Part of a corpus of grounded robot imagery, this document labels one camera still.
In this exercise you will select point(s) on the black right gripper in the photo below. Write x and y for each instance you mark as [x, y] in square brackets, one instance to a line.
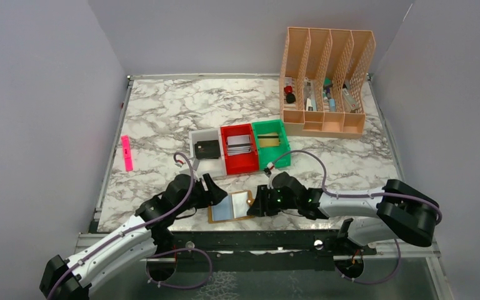
[265, 202]

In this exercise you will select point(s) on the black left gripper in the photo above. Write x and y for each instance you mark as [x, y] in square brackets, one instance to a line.
[207, 192]

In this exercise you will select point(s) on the yellow-brown card holder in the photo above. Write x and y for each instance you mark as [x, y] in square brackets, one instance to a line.
[229, 207]

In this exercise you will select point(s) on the white plastic bin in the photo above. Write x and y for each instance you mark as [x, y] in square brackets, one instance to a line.
[215, 167]

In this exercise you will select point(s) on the red plastic bin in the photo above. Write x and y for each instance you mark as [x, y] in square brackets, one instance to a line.
[246, 162]

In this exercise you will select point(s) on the black card with chip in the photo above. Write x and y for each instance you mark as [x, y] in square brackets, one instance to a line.
[210, 146]

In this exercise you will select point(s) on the green plastic bin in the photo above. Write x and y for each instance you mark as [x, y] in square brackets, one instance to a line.
[269, 154]

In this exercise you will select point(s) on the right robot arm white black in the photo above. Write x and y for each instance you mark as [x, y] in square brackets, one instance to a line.
[395, 211]

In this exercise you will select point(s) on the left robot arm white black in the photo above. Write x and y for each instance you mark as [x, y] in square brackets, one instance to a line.
[143, 235]

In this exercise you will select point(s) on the black card in white bin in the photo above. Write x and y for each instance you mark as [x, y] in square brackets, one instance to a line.
[215, 155]

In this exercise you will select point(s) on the white cards stack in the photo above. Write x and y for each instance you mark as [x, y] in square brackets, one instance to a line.
[236, 145]

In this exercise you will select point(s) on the gold card with stripe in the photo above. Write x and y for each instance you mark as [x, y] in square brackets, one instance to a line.
[268, 140]

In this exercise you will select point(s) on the pink highlighter marker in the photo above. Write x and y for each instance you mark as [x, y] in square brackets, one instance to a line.
[126, 150]

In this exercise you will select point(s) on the red and black stamp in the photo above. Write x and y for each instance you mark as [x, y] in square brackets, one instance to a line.
[289, 95]

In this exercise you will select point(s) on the peach plastic desk organizer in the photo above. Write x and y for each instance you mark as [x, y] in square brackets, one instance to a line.
[318, 61]

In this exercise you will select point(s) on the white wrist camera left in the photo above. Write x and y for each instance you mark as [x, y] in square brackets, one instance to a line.
[186, 169]

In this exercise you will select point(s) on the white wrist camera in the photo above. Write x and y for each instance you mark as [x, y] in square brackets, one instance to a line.
[186, 169]
[271, 170]

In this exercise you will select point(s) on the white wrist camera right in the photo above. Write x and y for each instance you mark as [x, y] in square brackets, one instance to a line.
[271, 170]

